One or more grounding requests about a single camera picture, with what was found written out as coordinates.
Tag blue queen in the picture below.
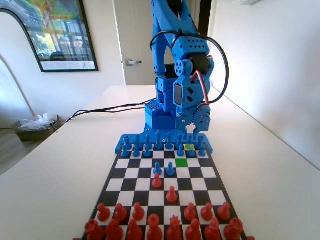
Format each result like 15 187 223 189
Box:
164 132 175 151

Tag red white servo wire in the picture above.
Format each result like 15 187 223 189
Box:
189 57 213 106

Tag red queen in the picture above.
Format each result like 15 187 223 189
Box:
166 216 183 240

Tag framed poster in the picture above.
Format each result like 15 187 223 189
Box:
0 0 100 73

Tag red pawn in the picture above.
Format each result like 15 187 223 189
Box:
96 202 111 222
200 202 215 222
183 202 198 222
131 202 146 222
165 186 178 204
151 172 163 190
114 203 128 223
216 201 231 221

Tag silver door handle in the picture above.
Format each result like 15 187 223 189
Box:
125 58 143 67

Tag red knight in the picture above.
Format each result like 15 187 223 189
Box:
104 218 125 240
203 217 222 240

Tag black and white chessboard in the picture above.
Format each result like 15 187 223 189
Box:
83 148 248 240

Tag red king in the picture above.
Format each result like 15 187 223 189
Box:
146 213 164 240

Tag red bishop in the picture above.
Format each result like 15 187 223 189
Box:
185 218 202 240
126 219 144 240

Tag clear plastic wrap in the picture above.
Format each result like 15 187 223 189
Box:
17 112 58 132

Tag row of blue chess pieces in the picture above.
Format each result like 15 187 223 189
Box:
114 122 216 155

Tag black table cable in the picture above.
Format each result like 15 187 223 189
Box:
74 106 148 115
65 99 154 124

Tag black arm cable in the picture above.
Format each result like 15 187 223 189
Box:
149 29 230 104

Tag red rook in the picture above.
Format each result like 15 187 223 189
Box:
84 219 105 240
223 217 245 240

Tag cardboard box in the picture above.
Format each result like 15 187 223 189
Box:
12 114 66 143

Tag blue king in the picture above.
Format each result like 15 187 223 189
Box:
153 129 163 151

